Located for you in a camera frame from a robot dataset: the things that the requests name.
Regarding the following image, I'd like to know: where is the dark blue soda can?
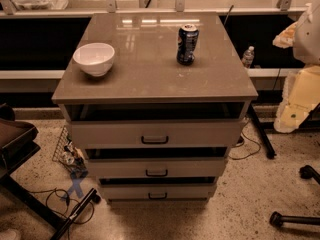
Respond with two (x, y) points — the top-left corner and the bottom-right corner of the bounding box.
(176, 23), (199, 65)

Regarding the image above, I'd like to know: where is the black floor cable left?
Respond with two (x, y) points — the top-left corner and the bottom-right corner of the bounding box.
(28, 187), (96, 240)

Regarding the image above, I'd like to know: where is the clear plastic water bottle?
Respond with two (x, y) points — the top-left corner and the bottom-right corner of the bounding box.
(242, 46), (255, 68)

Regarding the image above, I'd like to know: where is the grey drawer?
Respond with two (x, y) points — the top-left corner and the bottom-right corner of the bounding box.
(99, 183), (217, 201)
(85, 158), (227, 178)
(67, 120), (244, 149)

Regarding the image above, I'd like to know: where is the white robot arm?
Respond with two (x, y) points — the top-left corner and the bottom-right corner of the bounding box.
(273, 0), (320, 133)

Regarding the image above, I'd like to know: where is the black floor cable right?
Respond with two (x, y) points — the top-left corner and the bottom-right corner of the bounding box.
(228, 118), (263, 161)

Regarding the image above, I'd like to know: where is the black floor cable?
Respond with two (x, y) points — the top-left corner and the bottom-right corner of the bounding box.
(28, 187), (96, 240)
(228, 118), (263, 161)

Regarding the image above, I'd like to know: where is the black table leg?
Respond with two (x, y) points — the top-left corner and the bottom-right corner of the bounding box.
(248, 105), (276, 159)

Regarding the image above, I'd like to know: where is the white ceramic bowl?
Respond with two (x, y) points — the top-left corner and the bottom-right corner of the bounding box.
(73, 43), (115, 77)

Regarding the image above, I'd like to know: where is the wire mesh basket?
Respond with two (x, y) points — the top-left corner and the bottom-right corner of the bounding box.
(52, 127), (88, 178)

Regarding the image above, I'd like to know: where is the black chair base right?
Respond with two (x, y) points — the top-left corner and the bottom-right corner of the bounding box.
(269, 164), (320, 229)

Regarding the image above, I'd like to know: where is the grey drawer cabinet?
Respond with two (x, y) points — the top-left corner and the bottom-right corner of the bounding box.
(52, 12), (257, 187)

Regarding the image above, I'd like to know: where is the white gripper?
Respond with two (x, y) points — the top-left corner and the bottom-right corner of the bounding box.
(274, 65), (320, 133)

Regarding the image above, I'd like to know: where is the dark office chair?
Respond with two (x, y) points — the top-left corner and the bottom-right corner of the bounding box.
(0, 103), (101, 240)

